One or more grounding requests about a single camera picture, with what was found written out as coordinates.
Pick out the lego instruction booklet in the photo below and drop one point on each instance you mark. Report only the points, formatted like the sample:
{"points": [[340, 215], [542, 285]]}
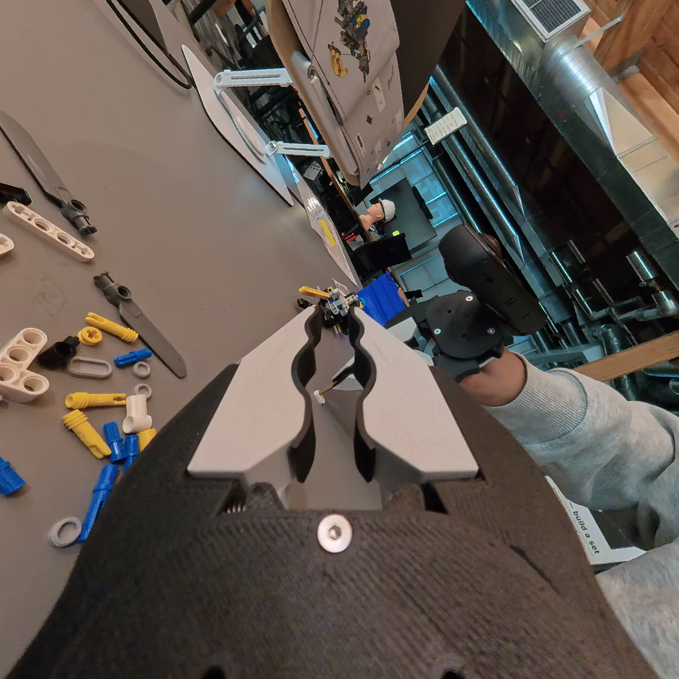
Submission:
{"points": [[355, 63]]}

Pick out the small yellow lego piece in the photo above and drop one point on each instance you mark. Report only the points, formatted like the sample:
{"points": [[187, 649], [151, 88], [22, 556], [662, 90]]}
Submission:
{"points": [[147, 437]]}

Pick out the silver air duct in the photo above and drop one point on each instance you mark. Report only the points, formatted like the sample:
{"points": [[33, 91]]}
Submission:
{"points": [[594, 106]]}

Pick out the short blue lego pin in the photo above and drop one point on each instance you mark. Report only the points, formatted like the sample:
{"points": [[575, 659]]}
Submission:
{"points": [[113, 443], [9, 477], [131, 451], [132, 357]]}

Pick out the person's right forearm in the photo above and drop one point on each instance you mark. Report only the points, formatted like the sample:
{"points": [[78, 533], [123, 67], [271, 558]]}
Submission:
{"points": [[583, 440]]}

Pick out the black office chair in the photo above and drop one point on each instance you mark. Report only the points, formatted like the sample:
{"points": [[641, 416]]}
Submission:
{"points": [[382, 252]]}

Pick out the mannequin with white helmet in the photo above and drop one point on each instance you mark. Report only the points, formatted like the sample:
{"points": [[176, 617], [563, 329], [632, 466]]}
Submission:
{"points": [[383, 212]]}

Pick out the black monitor screen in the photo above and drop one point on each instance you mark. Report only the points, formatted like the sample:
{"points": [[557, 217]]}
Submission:
{"points": [[414, 207]]}

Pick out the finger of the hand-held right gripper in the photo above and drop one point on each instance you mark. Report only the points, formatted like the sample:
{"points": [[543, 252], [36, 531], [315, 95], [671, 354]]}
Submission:
{"points": [[351, 383], [408, 329]]}

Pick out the white monitor stand base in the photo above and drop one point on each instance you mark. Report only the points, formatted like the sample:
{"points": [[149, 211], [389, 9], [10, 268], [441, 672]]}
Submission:
{"points": [[238, 122]]}

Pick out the yellow round lego bush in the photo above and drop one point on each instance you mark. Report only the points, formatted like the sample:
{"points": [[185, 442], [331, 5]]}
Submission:
{"points": [[90, 336]]}

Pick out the long blue lego pin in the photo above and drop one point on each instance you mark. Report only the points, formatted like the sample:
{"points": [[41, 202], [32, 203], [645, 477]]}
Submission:
{"points": [[98, 504]]}

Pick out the white straight lego beam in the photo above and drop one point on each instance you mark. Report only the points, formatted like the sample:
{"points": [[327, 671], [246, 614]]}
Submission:
{"points": [[47, 231]]}

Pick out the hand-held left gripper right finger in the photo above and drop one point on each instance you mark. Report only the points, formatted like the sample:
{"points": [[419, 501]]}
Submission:
{"points": [[414, 419]]}

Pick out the small white lego piece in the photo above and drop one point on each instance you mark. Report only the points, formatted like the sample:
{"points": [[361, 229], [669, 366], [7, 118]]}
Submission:
{"points": [[5, 245]]}

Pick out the yellow lego pin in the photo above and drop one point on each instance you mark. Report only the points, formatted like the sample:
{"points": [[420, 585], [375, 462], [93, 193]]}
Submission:
{"points": [[85, 432], [111, 327], [93, 400]]}

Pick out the dark grey lego blade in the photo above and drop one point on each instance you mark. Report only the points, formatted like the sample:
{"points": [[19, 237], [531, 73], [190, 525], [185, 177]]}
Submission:
{"points": [[40, 164], [148, 339]]}

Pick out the white hanging paper label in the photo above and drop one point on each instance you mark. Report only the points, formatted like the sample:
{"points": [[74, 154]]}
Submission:
{"points": [[445, 126]]}

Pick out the grey oval lego link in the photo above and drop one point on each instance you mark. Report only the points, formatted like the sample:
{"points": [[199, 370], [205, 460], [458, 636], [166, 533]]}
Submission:
{"points": [[77, 367]]}

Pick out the wooden beam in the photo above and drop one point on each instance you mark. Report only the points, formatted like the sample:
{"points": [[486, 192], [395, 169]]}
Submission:
{"points": [[631, 356]]}

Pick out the blue plastic bin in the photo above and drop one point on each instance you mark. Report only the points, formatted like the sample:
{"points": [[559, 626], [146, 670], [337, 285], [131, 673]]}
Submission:
{"points": [[382, 299]]}

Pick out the white lego elbow connector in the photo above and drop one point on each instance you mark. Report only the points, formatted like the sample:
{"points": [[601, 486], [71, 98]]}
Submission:
{"points": [[135, 414]]}

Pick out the black lego piece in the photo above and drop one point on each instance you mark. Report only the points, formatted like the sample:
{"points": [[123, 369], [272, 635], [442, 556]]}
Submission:
{"points": [[13, 193]]}

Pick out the black lego connector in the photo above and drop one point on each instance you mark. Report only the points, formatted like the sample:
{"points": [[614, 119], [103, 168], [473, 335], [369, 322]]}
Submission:
{"points": [[58, 353]]}

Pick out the grey metal pipes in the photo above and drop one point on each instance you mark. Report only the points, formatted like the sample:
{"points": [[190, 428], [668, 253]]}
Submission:
{"points": [[583, 286]]}

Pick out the partly built lego model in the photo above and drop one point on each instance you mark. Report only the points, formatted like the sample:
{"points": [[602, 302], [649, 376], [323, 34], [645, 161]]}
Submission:
{"points": [[334, 305]]}

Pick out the white angled lego beam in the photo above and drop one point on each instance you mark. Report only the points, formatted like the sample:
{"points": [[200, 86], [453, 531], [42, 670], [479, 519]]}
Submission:
{"points": [[16, 371]]}

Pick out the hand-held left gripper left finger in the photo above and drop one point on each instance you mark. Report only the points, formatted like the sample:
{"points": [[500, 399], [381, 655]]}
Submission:
{"points": [[254, 419]]}

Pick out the white printed paper sheet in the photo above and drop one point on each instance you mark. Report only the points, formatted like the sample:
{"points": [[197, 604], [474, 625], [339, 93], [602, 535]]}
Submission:
{"points": [[589, 522]]}

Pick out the person's right hand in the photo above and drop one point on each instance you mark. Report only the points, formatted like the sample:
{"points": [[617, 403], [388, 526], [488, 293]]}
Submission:
{"points": [[496, 379]]}

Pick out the white vent grille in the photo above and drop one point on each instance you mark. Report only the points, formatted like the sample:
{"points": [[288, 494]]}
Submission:
{"points": [[551, 16]]}

